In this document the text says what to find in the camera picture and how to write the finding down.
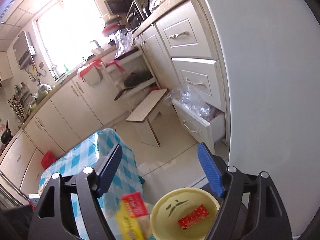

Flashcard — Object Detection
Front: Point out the open white bottom drawer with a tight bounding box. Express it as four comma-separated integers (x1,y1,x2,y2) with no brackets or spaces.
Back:
172,99,226,154

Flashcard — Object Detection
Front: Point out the blue checkered tablecloth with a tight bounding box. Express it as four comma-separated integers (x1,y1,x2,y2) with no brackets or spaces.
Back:
28,128,143,239

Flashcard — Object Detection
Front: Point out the small wooden stool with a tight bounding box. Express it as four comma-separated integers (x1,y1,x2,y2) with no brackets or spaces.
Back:
126,89,168,147

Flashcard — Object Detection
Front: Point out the black pan on shelf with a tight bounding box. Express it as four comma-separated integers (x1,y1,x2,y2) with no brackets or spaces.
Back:
114,70,152,101

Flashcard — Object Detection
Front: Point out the clear plastic bag in drawer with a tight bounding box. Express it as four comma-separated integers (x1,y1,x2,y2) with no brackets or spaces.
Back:
165,85,212,121

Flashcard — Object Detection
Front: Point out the red small packet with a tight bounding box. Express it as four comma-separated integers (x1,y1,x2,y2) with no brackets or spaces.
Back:
178,205,209,230

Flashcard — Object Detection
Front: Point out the red trash bin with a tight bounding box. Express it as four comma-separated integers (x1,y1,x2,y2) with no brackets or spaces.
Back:
41,151,56,170

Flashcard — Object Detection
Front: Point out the clear plastic bag on counter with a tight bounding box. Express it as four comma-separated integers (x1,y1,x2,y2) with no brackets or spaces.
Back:
111,28,133,58

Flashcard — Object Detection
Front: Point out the white corner shelf rack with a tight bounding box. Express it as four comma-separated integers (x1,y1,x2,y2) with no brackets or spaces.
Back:
102,47,160,112

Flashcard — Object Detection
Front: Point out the white refrigerator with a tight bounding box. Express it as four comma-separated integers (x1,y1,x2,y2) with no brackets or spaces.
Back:
205,0,319,238

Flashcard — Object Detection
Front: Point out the white hanging cutting board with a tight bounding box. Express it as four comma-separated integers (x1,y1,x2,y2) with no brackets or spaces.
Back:
78,64,103,87

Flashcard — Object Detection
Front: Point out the red yellow snack wrapper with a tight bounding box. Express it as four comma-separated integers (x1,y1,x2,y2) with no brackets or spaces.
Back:
116,192,152,240

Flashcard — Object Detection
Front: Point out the yellow plastic trash bucket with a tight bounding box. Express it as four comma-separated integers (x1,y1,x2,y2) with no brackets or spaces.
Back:
150,187,220,240

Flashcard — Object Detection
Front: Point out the black frying pan on counter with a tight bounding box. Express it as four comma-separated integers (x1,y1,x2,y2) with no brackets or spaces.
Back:
1,120,13,145

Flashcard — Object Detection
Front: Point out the wall water heater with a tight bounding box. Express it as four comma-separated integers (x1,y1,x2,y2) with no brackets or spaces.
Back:
13,31,36,69

